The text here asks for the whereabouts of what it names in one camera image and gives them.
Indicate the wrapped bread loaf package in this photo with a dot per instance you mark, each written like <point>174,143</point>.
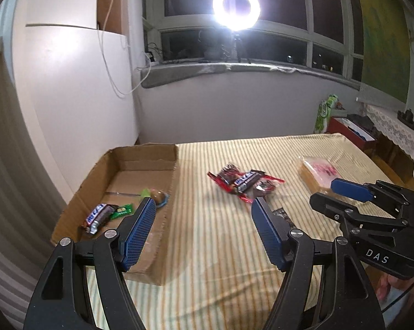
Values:
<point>317,174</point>

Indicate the small green candy packet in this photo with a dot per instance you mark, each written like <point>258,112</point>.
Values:
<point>122,211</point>

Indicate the red storage box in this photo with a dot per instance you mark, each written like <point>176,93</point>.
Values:
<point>355,134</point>

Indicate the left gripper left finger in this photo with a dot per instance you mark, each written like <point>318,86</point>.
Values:
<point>61,299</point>

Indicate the snickers chocolate bar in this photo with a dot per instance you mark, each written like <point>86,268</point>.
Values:
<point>247,180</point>

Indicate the lace covered side table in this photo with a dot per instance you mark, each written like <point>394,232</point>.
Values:
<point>386,122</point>

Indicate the black printed snack packet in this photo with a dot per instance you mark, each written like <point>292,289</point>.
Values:
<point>282,213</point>

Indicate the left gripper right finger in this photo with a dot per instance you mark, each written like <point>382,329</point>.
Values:
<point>324,286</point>

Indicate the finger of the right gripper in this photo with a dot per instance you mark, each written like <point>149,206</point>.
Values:
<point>353,188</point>
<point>350,218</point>

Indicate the person right hand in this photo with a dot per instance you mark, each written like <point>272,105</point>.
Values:
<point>386,282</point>

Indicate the green snack bag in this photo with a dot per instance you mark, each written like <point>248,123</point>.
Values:
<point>324,113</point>

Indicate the grey window sill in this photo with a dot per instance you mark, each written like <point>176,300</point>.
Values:
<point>162,74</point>

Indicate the ring light on stand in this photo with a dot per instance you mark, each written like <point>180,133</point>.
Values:
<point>237,16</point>

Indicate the red snack packet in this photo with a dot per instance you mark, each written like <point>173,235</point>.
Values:
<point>262,187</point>
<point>226,177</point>

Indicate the striped beige tablecloth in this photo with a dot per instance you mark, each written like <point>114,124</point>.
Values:
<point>216,272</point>

